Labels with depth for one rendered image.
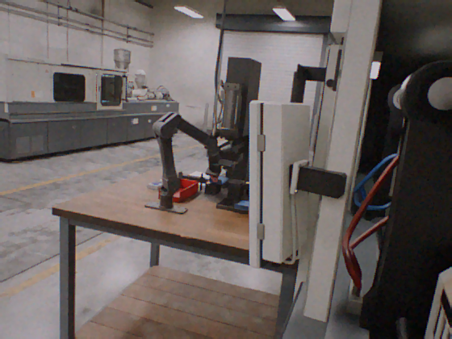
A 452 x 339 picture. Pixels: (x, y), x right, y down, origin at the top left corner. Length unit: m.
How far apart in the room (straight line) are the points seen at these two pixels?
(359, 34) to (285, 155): 0.28
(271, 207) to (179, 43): 11.94
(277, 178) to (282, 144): 0.07
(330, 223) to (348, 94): 0.28
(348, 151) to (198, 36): 11.69
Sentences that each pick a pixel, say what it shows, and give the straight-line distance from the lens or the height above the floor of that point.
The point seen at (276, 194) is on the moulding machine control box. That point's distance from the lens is 0.82.
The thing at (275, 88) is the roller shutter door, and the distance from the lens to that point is 11.35.
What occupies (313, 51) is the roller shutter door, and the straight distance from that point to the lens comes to 11.23.
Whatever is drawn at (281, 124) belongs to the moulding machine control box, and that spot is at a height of 1.42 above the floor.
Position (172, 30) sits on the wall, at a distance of 12.86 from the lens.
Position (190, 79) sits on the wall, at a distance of 12.38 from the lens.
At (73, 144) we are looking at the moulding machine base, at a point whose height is 0.19.
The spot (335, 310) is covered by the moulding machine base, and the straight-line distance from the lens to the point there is 1.01.
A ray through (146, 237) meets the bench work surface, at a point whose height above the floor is 0.84.
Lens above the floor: 1.48
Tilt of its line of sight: 12 degrees down
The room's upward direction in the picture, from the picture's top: 5 degrees clockwise
